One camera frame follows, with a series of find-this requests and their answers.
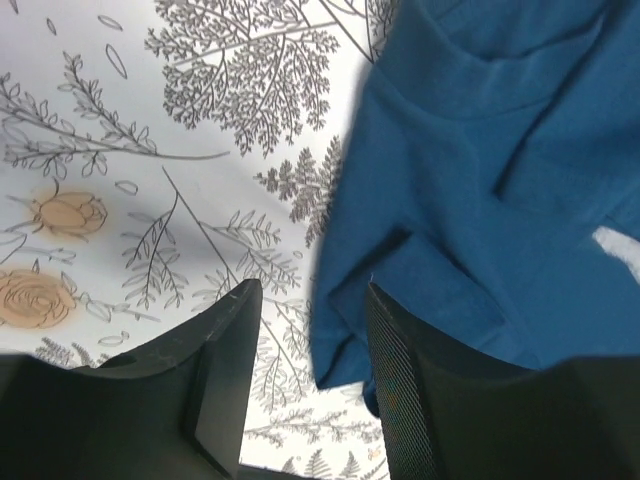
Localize floral patterned tablecloth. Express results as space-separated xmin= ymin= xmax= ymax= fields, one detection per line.
xmin=1 ymin=1 xmax=395 ymax=479

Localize blue printed t-shirt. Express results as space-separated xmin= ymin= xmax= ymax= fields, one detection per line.
xmin=310 ymin=1 xmax=639 ymax=410

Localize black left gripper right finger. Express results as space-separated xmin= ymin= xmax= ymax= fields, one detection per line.
xmin=366 ymin=285 xmax=639 ymax=480

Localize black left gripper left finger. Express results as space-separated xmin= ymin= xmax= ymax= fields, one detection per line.
xmin=1 ymin=280 xmax=262 ymax=479

